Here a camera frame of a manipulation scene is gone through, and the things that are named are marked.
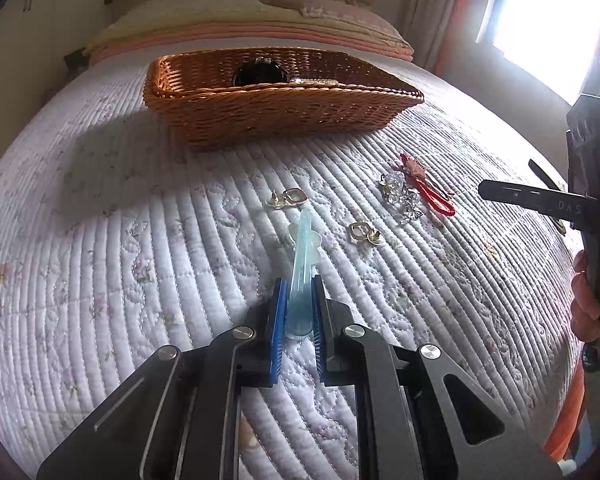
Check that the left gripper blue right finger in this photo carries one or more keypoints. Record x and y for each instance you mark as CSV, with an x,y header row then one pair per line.
x,y
330,317

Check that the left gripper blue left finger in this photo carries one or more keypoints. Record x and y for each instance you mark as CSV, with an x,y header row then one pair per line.
x,y
263,359

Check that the light blue hair clip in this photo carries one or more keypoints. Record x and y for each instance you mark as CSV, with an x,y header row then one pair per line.
x,y
307,242

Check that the gold square earring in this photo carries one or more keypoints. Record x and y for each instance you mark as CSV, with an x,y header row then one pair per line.
x,y
362,231
291,197

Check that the red cord charm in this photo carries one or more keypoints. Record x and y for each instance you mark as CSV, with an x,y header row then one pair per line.
x,y
416,175

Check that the black wristwatch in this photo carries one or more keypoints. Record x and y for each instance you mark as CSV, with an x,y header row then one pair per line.
x,y
260,71

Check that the person's right hand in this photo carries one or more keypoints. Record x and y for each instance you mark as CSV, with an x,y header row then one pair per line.
x,y
585,309

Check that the bright window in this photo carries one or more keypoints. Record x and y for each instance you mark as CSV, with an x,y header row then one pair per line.
x,y
557,42

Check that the white quilted bed cover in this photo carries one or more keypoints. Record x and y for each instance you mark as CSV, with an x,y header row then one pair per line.
x,y
116,238

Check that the striped pink curtain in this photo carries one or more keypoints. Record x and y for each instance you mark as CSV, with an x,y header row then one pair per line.
x,y
445,33

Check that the brown wicker basket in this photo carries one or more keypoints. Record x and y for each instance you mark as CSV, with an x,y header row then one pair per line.
x,y
327,92

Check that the pink striped pillow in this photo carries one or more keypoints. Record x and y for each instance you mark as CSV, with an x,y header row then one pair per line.
x,y
354,15

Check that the folded yellow pink blanket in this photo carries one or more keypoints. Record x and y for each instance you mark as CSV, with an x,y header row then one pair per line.
x,y
290,26

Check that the floral cream pillow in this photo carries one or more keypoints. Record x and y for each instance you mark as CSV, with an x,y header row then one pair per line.
x,y
154,15

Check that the white built-in wardrobe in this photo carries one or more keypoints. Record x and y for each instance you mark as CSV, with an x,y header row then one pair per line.
x,y
35,35

